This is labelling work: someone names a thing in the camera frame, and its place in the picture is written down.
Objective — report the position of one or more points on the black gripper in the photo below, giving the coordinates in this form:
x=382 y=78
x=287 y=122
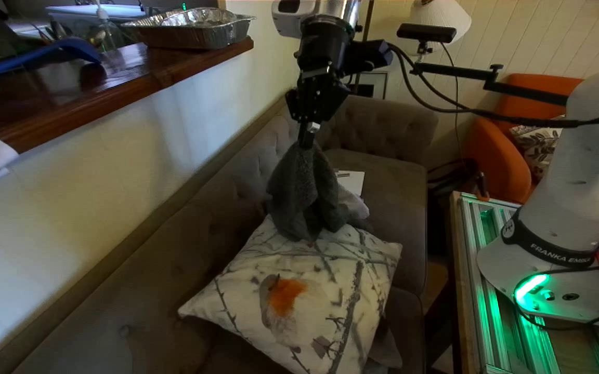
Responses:
x=315 y=100

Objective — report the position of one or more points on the dark grey towel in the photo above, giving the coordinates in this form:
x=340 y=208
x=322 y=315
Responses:
x=304 y=197

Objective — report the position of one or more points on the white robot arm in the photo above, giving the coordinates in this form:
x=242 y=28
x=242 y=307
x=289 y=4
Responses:
x=545 y=254

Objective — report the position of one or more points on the white bird print pillow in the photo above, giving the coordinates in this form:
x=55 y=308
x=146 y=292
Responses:
x=311 y=307

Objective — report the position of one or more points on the white paper on sofa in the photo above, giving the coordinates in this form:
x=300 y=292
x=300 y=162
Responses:
x=352 y=181

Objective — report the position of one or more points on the aluminium foil tray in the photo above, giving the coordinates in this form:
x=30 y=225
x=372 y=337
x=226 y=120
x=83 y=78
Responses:
x=203 y=28

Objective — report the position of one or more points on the white lamp shade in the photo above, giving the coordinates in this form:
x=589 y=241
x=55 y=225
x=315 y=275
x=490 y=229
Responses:
x=442 y=14

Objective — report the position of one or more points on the orange armchair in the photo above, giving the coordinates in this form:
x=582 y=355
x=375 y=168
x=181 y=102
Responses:
x=491 y=146

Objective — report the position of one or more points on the floral cushion on armchair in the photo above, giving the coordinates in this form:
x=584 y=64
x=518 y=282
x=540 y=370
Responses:
x=538 y=146

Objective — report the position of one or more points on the grey tufted sofa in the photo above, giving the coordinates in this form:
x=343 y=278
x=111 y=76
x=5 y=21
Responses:
x=123 y=315

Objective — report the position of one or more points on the wooden counter shelf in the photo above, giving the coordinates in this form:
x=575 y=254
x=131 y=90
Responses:
x=38 y=107

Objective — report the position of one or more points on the blue handled tool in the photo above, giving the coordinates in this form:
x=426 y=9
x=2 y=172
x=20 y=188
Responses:
x=70 y=49

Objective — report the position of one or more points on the aluminium frame robot table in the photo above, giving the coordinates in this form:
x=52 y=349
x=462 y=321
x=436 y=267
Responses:
x=550 y=321

